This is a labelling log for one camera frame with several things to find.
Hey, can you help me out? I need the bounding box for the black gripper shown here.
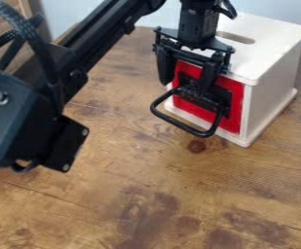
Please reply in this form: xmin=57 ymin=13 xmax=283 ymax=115
xmin=154 ymin=6 xmax=235 ymax=95

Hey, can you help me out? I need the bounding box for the black metal drawer handle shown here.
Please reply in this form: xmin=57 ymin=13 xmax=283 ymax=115
xmin=148 ymin=71 xmax=234 ymax=138

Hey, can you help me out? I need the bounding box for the red drawer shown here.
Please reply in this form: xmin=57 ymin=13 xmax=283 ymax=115
xmin=172 ymin=60 xmax=243 ymax=134

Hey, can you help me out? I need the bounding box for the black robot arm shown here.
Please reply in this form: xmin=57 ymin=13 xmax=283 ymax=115
xmin=0 ymin=0 xmax=236 ymax=172

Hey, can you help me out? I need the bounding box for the white wooden box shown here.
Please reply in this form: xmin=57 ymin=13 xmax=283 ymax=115
xmin=163 ymin=11 xmax=301 ymax=149

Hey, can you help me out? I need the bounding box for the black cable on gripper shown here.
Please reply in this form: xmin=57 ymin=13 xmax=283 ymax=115
xmin=215 ymin=0 xmax=238 ymax=20

